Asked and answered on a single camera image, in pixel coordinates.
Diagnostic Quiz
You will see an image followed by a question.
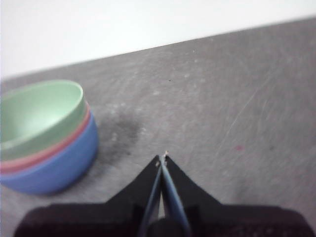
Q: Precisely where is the green ribbed bowl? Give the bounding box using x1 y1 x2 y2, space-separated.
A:
0 79 89 160

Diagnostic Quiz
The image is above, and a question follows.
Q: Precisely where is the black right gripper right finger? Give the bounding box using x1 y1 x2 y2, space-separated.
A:
162 155 312 237

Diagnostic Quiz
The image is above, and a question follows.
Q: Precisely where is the blue ribbed bowl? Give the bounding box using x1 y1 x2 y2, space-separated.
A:
0 112 99 196

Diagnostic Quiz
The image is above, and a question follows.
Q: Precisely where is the red ribbed bowl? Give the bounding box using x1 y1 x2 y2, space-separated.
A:
0 108 92 174

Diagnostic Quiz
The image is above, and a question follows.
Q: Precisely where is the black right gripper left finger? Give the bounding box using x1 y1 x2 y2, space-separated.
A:
12 155 163 237

